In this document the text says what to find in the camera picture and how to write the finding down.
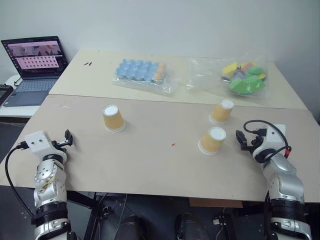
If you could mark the blue egg tray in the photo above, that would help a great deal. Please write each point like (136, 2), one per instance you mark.
(135, 70)

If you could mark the grey open laptop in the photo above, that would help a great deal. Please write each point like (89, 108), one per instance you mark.
(35, 72)

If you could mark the yellow foam block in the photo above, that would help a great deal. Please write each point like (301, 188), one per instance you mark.
(231, 69)

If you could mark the orange paper cup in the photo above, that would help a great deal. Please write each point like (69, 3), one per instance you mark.
(212, 143)
(113, 118)
(221, 112)

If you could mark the red foam block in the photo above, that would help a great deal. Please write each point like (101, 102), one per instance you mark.
(247, 66)

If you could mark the clear bag of foam blocks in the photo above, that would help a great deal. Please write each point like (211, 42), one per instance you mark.
(202, 75)

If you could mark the dark rounded shape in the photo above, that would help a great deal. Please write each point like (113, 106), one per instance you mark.
(131, 228)
(191, 227)

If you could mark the small black scraps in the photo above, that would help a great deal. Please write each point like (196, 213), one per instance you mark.
(88, 64)

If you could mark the purple foam block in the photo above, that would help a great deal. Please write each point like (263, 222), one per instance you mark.
(238, 74)

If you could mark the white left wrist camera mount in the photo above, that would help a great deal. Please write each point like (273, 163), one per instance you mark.
(37, 143)

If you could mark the black table frame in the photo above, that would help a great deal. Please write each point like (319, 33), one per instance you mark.
(95, 212)

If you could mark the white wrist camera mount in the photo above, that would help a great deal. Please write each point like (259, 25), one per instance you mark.
(37, 143)
(272, 137)

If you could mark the black device with screen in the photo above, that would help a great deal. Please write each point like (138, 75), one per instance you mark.
(5, 95)

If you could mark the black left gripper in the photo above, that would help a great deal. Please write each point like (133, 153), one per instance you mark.
(59, 145)

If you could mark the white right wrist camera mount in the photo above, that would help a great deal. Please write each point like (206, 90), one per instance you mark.
(272, 137)

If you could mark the small green foam block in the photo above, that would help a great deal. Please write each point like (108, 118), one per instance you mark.
(255, 70)

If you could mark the clear bag around egg tray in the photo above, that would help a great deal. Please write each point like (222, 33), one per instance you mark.
(150, 86)

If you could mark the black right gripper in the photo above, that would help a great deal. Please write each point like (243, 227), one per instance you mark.
(253, 143)

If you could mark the large green foam block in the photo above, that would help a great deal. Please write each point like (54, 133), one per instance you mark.
(246, 85)

